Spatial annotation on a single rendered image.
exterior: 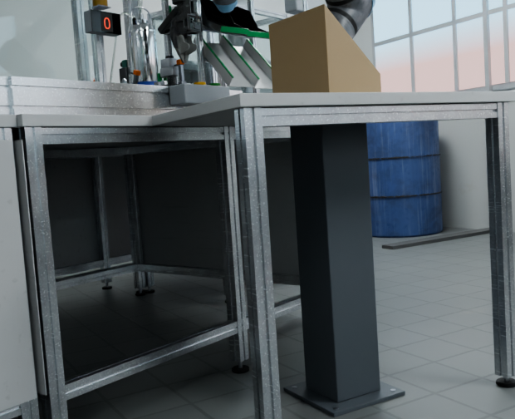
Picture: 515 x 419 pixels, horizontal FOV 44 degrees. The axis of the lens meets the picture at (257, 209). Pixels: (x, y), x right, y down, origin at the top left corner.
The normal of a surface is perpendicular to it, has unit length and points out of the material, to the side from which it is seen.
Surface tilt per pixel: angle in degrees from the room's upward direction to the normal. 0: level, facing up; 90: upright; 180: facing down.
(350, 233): 90
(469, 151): 90
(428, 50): 90
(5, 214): 90
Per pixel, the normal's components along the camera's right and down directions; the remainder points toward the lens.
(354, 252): 0.50, 0.04
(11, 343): 0.78, 0.00
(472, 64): -0.86, 0.10
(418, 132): 0.29, 0.06
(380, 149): -0.59, 0.11
